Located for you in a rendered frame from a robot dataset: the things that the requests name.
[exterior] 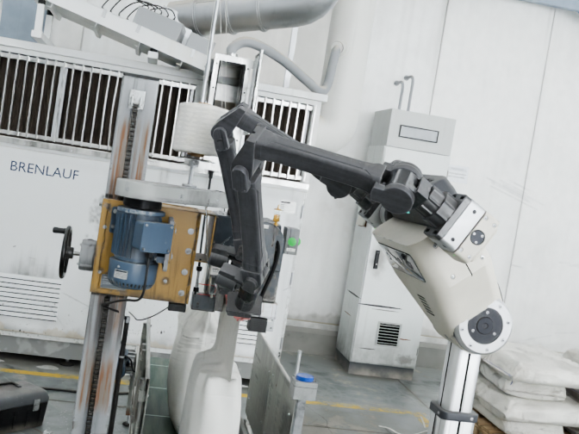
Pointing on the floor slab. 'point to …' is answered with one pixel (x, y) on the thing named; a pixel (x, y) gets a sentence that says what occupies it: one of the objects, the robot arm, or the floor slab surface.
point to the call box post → (298, 417)
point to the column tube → (141, 140)
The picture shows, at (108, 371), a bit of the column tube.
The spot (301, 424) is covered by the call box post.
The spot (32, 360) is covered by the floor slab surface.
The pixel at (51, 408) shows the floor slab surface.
